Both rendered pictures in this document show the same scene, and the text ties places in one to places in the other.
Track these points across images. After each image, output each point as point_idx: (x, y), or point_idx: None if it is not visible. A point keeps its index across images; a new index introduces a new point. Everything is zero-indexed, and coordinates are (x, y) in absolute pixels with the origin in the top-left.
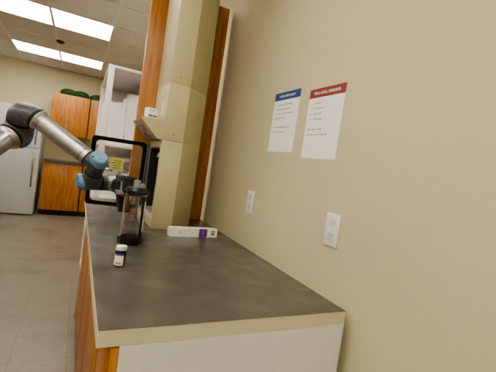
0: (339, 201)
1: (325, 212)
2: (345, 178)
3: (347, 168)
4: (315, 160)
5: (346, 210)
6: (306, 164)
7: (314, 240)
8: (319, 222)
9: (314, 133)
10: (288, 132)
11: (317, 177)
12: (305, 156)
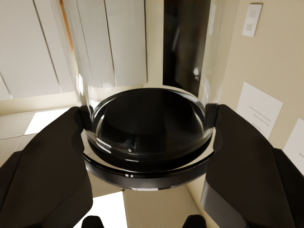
0: (244, 45)
1: (257, 35)
2: (237, 63)
3: (236, 70)
4: (263, 89)
5: (239, 38)
6: (275, 90)
7: (275, 2)
8: (265, 25)
9: (261, 115)
10: (302, 147)
11: (262, 72)
12: (274, 99)
